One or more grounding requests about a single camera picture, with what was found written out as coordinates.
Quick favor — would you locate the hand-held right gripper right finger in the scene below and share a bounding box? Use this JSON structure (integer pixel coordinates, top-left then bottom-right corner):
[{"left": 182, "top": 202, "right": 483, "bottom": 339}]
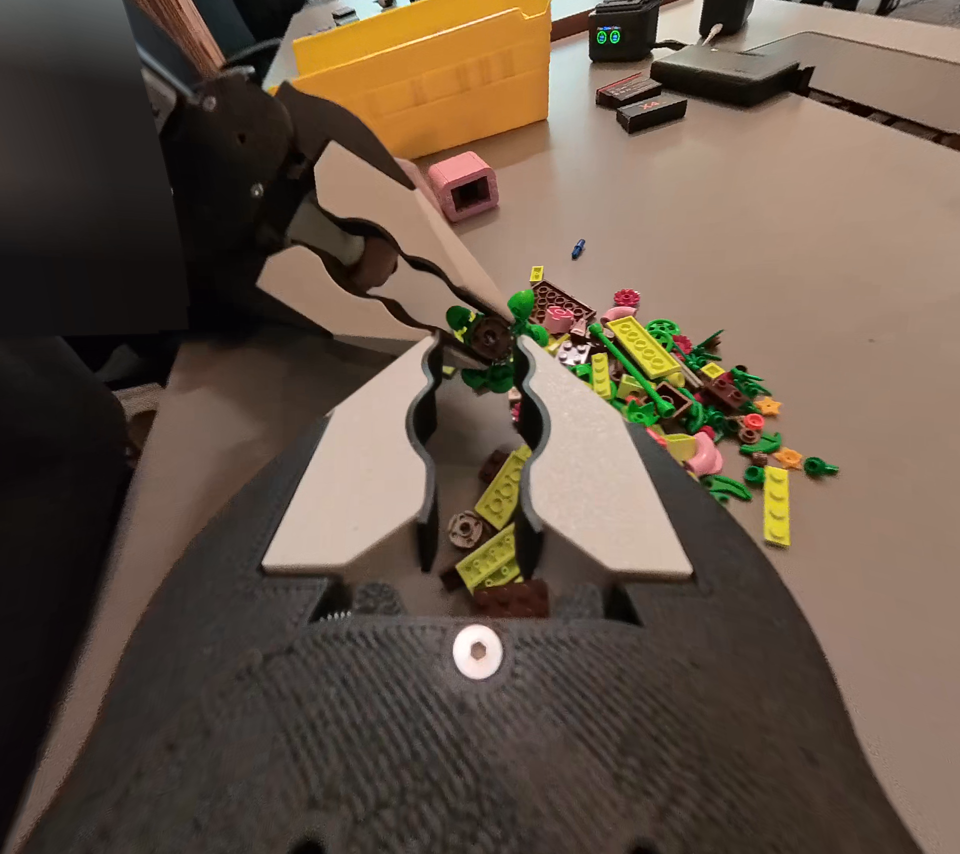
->
[{"left": 516, "top": 336, "right": 696, "bottom": 597}]

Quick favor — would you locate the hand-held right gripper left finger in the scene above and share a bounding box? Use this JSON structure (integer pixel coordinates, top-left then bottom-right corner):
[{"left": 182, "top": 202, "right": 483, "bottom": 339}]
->
[{"left": 261, "top": 335, "right": 445, "bottom": 579}]

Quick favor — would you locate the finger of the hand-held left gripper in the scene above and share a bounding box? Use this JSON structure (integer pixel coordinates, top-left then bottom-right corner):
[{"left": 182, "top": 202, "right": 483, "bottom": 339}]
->
[
  {"left": 255, "top": 246, "right": 441, "bottom": 346},
  {"left": 313, "top": 141, "right": 520, "bottom": 339}
]

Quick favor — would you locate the pink toy brick pot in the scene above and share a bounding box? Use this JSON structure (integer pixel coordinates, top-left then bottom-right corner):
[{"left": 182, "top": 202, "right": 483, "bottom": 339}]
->
[{"left": 426, "top": 150, "right": 501, "bottom": 224}]

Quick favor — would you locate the pile of small toy bricks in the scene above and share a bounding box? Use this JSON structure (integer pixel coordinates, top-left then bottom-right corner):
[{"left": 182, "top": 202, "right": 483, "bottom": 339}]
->
[{"left": 442, "top": 265, "right": 841, "bottom": 618}]

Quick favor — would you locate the green toy stem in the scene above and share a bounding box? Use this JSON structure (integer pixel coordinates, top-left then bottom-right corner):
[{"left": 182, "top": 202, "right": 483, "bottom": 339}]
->
[{"left": 586, "top": 322, "right": 677, "bottom": 420}]

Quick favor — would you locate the green leafy brick plant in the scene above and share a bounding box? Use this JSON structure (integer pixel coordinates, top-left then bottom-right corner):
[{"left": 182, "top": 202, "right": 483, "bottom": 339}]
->
[{"left": 445, "top": 287, "right": 538, "bottom": 394}]

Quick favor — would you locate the person's left hand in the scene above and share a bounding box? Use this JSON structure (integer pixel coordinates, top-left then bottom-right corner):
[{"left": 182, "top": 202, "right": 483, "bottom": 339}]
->
[{"left": 351, "top": 240, "right": 400, "bottom": 294}]

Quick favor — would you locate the pink arch toy piece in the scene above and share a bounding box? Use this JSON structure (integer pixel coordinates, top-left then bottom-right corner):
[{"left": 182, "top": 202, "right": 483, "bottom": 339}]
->
[{"left": 678, "top": 431, "right": 726, "bottom": 477}]

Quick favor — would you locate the yellow plastic bin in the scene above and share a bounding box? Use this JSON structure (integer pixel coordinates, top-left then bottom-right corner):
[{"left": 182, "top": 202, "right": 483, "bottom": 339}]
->
[{"left": 270, "top": 0, "right": 555, "bottom": 162}]

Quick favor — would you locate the brown toy brick plate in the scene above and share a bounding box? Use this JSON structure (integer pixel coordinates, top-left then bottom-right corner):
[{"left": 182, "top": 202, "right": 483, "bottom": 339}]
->
[
  {"left": 526, "top": 279, "right": 598, "bottom": 327},
  {"left": 471, "top": 577, "right": 552, "bottom": 618}
]

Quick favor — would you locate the long wide lime plate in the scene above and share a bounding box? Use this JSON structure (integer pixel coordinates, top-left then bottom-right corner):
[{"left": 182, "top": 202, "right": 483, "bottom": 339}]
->
[{"left": 605, "top": 314, "right": 681, "bottom": 379}]

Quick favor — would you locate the narrow lime toy plate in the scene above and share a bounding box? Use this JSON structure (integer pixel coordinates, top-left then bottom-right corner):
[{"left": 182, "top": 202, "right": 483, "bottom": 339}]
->
[{"left": 762, "top": 464, "right": 793, "bottom": 549}]

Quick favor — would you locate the black charger with green lights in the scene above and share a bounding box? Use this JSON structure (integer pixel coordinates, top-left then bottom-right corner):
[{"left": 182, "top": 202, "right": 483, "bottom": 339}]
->
[{"left": 586, "top": 0, "right": 673, "bottom": 64}]

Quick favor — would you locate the black flat power box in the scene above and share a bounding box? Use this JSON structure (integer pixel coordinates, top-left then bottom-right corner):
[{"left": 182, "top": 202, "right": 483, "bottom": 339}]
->
[{"left": 648, "top": 45, "right": 816, "bottom": 109}]

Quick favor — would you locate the black camera battery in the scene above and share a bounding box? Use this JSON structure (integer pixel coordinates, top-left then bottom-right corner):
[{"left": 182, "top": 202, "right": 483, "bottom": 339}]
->
[
  {"left": 595, "top": 71, "right": 666, "bottom": 109},
  {"left": 615, "top": 92, "right": 690, "bottom": 135}
]

